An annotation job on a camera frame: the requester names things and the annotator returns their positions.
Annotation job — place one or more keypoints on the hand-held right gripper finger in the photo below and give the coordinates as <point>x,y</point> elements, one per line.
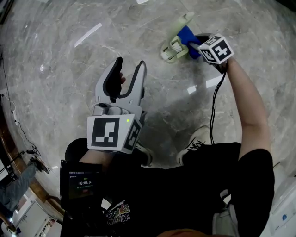
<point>195,46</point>
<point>203,37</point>

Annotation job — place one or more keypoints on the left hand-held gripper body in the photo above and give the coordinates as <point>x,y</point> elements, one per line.
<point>104,133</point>

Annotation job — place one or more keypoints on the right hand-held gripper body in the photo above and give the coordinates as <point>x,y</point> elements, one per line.
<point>217,49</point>

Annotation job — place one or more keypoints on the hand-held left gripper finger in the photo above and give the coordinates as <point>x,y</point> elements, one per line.
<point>112,83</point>
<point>138,90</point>

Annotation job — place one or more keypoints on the blue cloth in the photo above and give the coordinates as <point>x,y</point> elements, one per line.
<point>186,34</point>

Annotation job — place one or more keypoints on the pale green scrub brush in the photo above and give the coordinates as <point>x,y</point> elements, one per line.
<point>181,23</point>

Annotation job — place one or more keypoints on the person's left forearm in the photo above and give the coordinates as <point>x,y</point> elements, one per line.
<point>97,159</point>

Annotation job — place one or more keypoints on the person's right forearm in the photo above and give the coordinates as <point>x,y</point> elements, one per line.
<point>249,111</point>

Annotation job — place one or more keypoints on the person's left hand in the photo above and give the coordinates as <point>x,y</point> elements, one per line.
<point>123,79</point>

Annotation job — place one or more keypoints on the person's left white sneaker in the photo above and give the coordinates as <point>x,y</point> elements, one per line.
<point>145,155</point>

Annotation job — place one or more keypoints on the person's white sneaker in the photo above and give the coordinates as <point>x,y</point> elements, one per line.
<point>196,141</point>
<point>145,155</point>

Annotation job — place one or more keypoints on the black chest monitor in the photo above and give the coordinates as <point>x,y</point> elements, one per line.
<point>83,184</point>

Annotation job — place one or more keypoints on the person's right white sneaker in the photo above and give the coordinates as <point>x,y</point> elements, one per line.
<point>196,141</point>

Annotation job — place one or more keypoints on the white power strip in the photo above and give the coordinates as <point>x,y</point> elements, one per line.
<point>15,118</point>

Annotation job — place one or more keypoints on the person's black t-shirt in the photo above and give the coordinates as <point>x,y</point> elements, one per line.
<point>185,196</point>

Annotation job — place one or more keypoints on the white box with blue logo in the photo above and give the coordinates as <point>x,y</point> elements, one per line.
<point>284,215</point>

